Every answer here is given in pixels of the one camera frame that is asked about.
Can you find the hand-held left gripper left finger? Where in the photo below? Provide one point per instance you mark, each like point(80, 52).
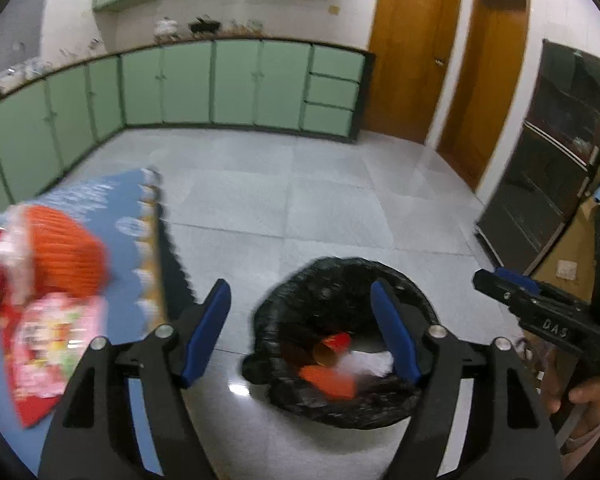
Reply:
point(207, 330)

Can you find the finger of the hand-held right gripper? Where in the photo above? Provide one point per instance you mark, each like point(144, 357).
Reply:
point(517, 279)
point(495, 287)

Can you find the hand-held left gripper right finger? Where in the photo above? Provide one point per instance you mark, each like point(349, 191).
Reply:
point(392, 330)

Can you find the white tissue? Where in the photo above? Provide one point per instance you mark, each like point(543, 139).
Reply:
point(15, 250)
point(365, 364)

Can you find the red paper cup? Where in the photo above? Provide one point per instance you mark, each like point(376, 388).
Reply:
point(332, 347)

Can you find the small orange foam net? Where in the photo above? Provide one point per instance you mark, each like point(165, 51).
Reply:
point(330, 380)

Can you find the bin with black bag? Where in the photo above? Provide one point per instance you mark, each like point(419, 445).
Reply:
point(325, 280)

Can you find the red snack packet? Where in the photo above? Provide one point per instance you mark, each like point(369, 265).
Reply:
point(55, 350)

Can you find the large orange foam net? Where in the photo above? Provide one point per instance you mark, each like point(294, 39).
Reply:
point(70, 250)

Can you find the person's right hand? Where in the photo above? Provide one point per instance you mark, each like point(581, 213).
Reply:
point(595, 390)

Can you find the cardboard box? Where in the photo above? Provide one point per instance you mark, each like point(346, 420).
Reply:
point(580, 240)

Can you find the black glass cabinet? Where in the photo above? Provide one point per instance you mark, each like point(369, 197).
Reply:
point(540, 185)

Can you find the blue table mat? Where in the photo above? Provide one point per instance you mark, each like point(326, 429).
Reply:
point(105, 200)

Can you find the plain wooden door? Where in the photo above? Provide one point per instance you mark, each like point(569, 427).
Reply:
point(480, 85)

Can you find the green base cabinets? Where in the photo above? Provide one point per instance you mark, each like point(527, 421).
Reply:
point(190, 85)

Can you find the black wok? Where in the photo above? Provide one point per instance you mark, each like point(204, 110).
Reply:
point(204, 25)

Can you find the white cooking pot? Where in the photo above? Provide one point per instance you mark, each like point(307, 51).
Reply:
point(166, 27)

